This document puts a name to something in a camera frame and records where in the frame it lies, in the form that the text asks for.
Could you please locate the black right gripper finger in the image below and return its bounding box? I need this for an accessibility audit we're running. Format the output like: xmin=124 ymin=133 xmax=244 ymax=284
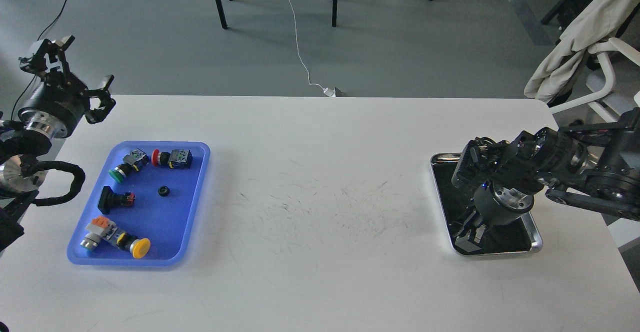
xmin=450 ymin=207 xmax=483 ymax=239
xmin=455 ymin=224 xmax=493 ymax=255

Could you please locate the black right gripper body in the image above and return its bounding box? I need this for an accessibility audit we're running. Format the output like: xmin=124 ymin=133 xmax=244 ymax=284
xmin=473 ymin=182 xmax=534 ymax=226

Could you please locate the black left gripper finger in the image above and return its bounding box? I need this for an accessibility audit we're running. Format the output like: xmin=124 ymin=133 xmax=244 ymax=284
xmin=19 ymin=35 xmax=75 ymax=90
xmin=84 ymin=75 xmax=116 ymax=124

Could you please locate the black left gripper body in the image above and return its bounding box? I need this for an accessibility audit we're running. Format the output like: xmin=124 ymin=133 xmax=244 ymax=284
xmin=18 ymin=83 xmax=90 ymax=139

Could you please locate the small black gear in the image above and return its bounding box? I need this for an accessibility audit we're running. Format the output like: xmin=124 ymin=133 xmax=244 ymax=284
xmin=157 ymin=185 xmax=170 ymax=197

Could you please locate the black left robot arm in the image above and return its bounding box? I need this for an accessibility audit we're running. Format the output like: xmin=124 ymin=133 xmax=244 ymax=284
xmin=0 ymin=36 xmax=116 ymax=250

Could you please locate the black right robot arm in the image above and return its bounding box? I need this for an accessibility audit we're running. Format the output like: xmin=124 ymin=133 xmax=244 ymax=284
xmin=451 ymin=108 xmax=640 ymax=252

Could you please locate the silver metal tray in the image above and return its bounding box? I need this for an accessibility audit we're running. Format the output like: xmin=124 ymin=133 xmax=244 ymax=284
xmin=430 ymin=153 xmax=543 ymax=257

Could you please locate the blue plastic tray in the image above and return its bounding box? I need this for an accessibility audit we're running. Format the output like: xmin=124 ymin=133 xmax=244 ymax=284
xmin=66 ymin=140 xmax=211 ymax=268

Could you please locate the orange grey contact block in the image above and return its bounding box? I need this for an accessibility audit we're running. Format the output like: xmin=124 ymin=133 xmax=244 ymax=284
xmin=80 ymin=215 xmax=118 ymax=251

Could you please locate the beige cloth on chair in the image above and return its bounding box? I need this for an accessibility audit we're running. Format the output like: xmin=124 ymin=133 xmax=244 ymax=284
xmin=523 ymin=0 xmax=640 ymax=103

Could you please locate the green push button switch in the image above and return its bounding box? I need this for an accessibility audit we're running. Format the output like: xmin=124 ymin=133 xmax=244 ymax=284
xmin=108 ymin=148 xmax=150 ymax=183

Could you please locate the black cable on floor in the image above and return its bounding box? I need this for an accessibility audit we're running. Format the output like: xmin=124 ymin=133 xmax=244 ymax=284
xmin=10 ymin=0 xmax=121 ymax=120

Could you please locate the black selector switch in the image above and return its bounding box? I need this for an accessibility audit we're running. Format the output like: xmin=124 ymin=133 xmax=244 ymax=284
xmin=97 ymin=186 xmax=136 ymax=215

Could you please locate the red push button switch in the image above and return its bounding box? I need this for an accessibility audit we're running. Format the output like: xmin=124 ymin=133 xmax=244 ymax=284
xmin=150 ymin=149 xmax=193 ymax=169

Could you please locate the yellow push button switch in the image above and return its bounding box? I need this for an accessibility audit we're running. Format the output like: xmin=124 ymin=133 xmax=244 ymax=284
xmin=111 ymin=230 xmax=151 ymax=259

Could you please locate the white cable on floor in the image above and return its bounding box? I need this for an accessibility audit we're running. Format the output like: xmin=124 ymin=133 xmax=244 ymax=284
xmin=243 ymin=0 xmax=346 ymax=97

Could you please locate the white chair frame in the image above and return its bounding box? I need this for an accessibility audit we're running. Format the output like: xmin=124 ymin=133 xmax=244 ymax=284
xmin=550 ymin=37 xmax=640 ymax=122

